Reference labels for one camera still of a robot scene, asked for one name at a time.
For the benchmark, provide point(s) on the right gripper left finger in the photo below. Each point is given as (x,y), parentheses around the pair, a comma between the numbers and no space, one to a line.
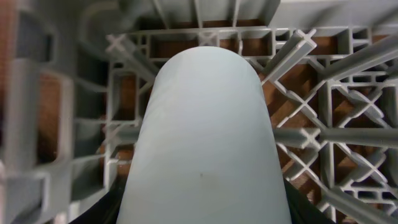
(106,210)

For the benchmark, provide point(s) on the grey dishwasher rack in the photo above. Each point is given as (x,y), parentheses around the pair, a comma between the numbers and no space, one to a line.
(81,73)

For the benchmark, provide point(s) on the light blue cup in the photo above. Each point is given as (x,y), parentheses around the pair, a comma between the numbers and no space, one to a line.
(206,151)

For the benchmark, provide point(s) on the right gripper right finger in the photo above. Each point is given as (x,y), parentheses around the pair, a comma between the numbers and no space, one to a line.
(301,210)

